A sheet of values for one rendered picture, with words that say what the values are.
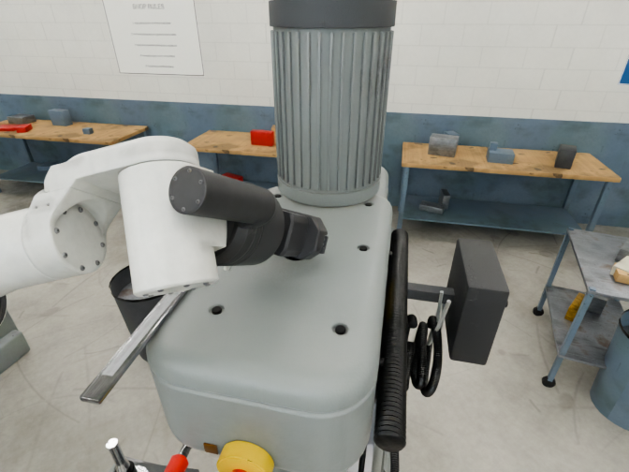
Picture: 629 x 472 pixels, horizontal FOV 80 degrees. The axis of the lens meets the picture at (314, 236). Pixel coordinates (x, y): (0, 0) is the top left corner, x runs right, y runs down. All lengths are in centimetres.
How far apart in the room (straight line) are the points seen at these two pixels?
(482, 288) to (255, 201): 58
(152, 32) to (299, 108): 496
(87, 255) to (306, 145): 39
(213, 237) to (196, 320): 15
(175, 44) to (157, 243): 513
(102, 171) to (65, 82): 619
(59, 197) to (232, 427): 28
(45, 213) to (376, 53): 48
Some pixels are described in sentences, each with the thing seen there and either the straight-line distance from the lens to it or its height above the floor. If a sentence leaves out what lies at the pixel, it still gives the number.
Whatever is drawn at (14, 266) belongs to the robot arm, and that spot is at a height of 201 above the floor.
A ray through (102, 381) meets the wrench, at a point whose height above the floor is 190.
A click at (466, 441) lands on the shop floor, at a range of 270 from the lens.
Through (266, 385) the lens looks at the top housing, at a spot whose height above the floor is 188.
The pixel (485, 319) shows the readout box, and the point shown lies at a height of 165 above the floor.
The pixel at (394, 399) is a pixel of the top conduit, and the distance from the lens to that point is 48.
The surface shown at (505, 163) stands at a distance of 434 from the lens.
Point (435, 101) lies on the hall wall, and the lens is 473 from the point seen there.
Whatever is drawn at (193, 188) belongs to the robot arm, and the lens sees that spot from 27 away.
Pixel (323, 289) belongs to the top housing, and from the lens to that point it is 47.
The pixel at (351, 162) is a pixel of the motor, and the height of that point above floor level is 197.
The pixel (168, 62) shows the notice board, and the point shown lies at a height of 167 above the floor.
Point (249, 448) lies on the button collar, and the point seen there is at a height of 179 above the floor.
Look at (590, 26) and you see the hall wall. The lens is 494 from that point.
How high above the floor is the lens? 218
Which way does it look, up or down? 30 degrees down
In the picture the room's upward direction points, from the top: straight up
